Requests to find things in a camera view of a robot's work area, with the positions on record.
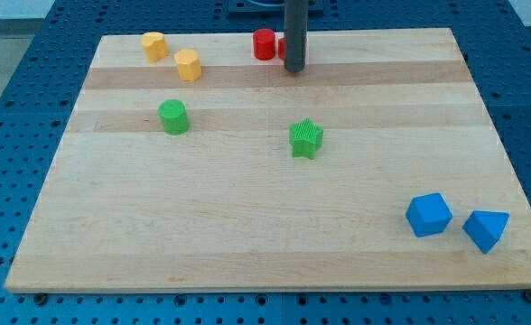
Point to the yellow heart block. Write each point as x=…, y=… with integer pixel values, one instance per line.
x=155, y=46

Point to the green star block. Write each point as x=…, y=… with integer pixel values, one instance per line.
x=305, y=138

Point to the green cylinder block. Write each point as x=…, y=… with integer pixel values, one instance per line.
x=173, y=115

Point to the light wooden board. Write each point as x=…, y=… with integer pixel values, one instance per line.
x=224, y=207

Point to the red block behind rod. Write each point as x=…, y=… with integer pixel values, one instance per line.
x=281, y=49

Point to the yellow hexagon block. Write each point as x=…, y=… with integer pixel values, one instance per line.
x=188, y=64

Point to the red cylinder block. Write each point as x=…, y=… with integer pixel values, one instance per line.
x=264, y=44

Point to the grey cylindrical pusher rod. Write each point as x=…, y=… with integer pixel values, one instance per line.
x=295, y=34

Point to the blue cube block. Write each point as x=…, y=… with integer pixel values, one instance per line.
x=428, y=214

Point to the blue triangular prism block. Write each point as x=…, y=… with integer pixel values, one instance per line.
x=485, y=228

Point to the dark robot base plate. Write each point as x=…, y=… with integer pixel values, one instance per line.
x=268, y=8

